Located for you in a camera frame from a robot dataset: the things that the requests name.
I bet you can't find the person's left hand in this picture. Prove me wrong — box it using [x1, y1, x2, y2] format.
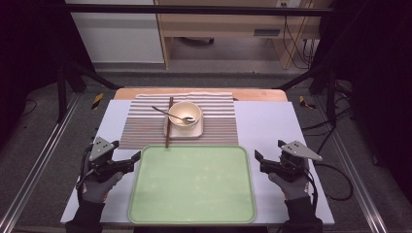
[81, 172, 124, 204]

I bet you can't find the person's right hand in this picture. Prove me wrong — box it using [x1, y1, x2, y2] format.
[267, 172, 311, 202]

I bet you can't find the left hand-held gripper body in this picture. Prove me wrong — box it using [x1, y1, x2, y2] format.
[86, 136, 135, 183]

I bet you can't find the dark green desk label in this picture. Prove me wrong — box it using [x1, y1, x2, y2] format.
[253, 28, 282, 38]

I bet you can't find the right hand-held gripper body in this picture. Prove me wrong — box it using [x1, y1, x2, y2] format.
[260, 140, 324, 183]

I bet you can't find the black floor cable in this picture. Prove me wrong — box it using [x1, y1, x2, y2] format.
[300, 106, 354, 155]

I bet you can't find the black curtain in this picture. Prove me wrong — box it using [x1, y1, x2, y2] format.
[310, 0, 412, 197]
[0, 0, 95, 145]

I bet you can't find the cream square plate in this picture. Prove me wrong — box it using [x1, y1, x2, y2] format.
[163, 106, 204, 140]

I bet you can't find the black metal bar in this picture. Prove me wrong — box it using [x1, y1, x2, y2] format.
[64, 3, 334, 17]

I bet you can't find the yellow black tape marker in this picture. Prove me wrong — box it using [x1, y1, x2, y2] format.
[91, 92, 105, 111]
[298, 94, 318, 110]

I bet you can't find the aluminium rail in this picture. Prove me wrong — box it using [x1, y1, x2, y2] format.
[0, 92, 83, 233]
[313, 96, 390, 233]

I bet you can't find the striped placemat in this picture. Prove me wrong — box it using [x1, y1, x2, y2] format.
[118, 91, 240, 150]

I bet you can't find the black hanging cable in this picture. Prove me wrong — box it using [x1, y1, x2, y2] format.
[283, 15, 320, 70]

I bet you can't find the metal spoon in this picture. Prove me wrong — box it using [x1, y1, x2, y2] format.
[151, 105, 196, 124]

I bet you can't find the cream bowl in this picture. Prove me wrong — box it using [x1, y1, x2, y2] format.
[167, 101, 202, 131]

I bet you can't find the green tray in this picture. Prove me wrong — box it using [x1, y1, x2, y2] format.
[127, 145, 257, 225]

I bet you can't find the wooden table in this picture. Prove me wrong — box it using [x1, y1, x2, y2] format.
[114, 86, 289, 102]

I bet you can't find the white cabinet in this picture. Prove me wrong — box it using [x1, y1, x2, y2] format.
[64, 0, 165, 64]

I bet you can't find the wooden desk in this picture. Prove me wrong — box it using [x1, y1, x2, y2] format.
[154, 0, 334, 71]

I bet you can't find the black metal stand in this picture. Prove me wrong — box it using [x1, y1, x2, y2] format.
[56, 60, 121, 124]
[274, 62, 338, 128]

